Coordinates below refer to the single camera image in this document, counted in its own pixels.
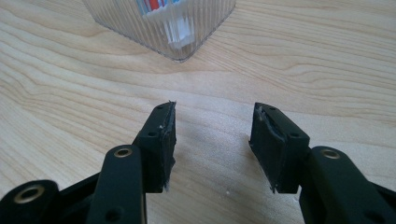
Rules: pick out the red blue white packet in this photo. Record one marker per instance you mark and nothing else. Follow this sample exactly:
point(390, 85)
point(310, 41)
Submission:
point(176, 32)

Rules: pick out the clear ribbed plastic container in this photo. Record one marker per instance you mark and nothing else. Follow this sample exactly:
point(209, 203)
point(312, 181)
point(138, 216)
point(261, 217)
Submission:
point(124, 28)

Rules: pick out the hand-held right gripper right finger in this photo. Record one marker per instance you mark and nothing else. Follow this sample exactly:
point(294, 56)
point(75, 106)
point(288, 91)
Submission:
point(280, 155)

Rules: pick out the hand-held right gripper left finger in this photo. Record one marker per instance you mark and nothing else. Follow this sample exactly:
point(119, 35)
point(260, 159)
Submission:
point(157, 161)

